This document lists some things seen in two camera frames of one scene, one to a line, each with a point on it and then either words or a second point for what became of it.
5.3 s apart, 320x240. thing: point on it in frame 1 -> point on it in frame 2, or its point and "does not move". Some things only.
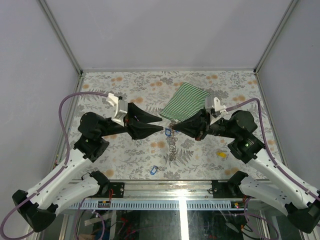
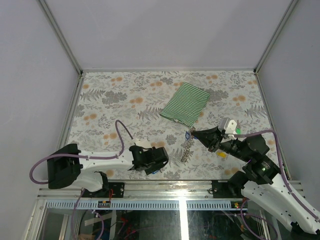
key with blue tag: (167, 132) -> (187, 135)
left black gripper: (135, 122) -> (155, 168)
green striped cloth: (187, 101) does not move
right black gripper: (198, 126) -> (207, 137)
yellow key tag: (222, 154) does not move
